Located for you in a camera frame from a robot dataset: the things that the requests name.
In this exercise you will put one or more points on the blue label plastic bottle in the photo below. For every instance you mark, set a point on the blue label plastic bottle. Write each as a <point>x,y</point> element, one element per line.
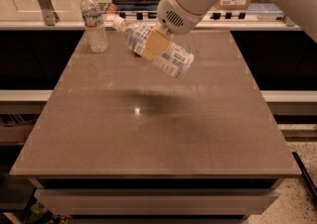
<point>175,60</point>

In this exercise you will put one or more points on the clear water bottle red label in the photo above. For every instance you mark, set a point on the clear water bottle red label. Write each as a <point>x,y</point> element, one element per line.
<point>94,23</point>

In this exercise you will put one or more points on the brown table with drawers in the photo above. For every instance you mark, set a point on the brown table with drawers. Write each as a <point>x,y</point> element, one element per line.
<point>121,138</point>

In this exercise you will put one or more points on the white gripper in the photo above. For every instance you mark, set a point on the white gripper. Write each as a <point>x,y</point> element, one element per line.
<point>172,12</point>

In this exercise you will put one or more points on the left metal railing bracket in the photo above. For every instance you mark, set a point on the left metal railing bracket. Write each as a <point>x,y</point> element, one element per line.
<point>50,15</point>

